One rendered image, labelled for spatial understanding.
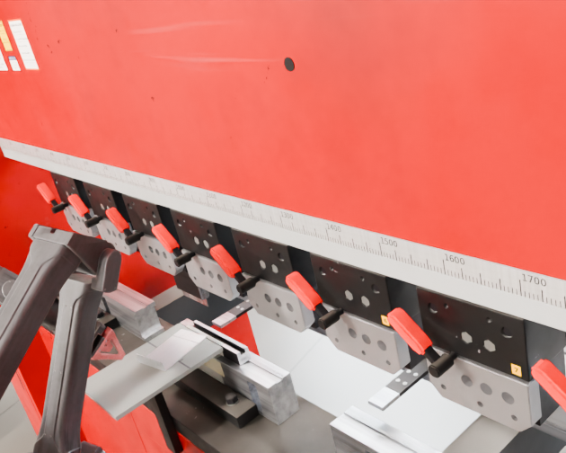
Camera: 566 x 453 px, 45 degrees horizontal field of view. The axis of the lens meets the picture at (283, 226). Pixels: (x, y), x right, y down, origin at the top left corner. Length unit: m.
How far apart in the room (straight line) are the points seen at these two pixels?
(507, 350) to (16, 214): 1.68
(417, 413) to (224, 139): 1.87
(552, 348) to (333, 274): 0.31
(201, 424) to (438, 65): 1.01
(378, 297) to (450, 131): 0.29
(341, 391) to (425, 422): 0.40
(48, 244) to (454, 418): 1.93
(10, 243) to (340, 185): 1.50
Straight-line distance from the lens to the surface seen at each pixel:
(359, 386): 2.92
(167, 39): 1.10
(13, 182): 2.21
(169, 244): 1.31
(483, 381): 0.89
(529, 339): 0.82
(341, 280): 0.98
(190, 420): 1.54
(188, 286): 1.50
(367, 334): 1.00
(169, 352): 1.53
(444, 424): 2.69
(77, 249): 1.08
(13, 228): 2.23
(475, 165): 0.73
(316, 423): 1.43
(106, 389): 1.50
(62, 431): 1.21
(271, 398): 1.40
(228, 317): 1.58
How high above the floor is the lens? 1.79
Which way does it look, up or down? 24 degrees down
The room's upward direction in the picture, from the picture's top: 14 degrees counter-clockwise
